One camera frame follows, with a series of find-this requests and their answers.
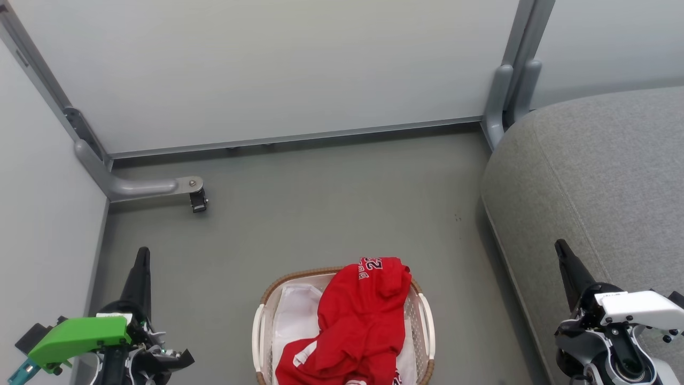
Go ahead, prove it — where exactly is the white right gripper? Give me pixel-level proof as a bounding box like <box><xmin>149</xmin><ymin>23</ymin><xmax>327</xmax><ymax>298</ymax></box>
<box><xmin>554</xmin><ymin>238</ymin><xmax>684</xmax><ymax>344</ymax></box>

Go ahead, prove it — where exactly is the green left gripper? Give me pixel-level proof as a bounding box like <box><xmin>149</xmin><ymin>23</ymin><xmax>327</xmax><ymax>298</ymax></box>
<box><xmin>28</xmin><ymin>247</ymin><xmax>196</xmax><ymax>376</ymax></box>

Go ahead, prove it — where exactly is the red white sports jersey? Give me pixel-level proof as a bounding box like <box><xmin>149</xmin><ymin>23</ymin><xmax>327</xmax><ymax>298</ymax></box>
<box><xmin>275</xmin><ymin>257</ymin><xmax>413</xmax><ymax>385</ymax></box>

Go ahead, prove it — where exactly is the grey fabric sofa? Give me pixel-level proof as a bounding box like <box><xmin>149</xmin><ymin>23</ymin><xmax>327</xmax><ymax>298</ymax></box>
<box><xmin>479</xmin><ymin>86</ymin><xmax>684</xmax><ymax>385</ymax></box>

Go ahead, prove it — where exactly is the grey metal partition foot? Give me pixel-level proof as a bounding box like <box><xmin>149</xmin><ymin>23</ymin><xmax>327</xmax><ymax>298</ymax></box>
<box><xmin>74</xmin><ymin>139</ymin><xmax>205</xmax><ymax>203</ymax></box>

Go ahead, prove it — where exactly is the white wicker-rimmed laundry basket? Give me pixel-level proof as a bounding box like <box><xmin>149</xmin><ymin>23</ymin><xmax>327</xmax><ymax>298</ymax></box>
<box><xmin>252</xmin><ymin>266</ymin><xmax>437</xmax><ymax>385</ymax></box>

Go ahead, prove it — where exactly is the teal left camera connector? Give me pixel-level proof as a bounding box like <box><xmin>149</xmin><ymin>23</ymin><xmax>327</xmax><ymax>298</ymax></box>
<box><xmin>7</xmin><ymin>358</ymin><xmax>34</xmax><ymax>385</ymax></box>

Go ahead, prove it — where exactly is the grey metal partition post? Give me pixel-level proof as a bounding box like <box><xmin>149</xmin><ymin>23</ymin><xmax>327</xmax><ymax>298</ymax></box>
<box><xmin>483</xmin><ymin>0</ymin><xmax>557</xmax><ymax>151</ymax></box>
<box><xmin>0</xmin><ymin>0</ymin><xmax>114</xmax><ymax>173</ymax></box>

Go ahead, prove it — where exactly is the grey metal partition rail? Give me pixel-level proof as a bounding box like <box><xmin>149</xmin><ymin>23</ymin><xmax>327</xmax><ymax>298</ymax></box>
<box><xmin>108</xmin><ymin>115</ymin><xmax>485</xmax><ymax>160</ymax></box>

